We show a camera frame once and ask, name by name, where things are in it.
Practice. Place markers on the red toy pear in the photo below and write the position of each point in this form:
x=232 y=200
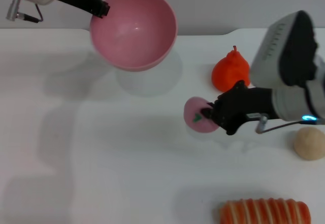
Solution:
x=228 y=71

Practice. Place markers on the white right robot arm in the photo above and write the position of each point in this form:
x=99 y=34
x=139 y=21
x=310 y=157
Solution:
x=294 y=102

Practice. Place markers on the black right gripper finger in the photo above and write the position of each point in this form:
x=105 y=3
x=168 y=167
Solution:
x=211 y=104
x=207 y=113

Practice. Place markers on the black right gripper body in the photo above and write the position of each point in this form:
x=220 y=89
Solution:
x=238 y=107

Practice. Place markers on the pink plastic bowl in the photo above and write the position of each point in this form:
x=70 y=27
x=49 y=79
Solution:
x=134 y=33

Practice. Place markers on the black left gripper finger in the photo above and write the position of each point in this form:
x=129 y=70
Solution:
x=100 y=8

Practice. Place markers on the pink toy peach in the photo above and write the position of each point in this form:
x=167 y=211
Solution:
x=196 y=125

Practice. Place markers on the beige round toy fruit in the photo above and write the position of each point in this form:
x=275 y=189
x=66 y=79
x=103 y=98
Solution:
x=309 y=144

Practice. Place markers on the orange white striped toy bread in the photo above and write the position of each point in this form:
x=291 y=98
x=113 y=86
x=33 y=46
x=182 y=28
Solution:
x=264 y=212

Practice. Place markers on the grey black wrist camera box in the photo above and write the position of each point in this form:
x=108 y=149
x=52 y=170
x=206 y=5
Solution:
x=279 y=53

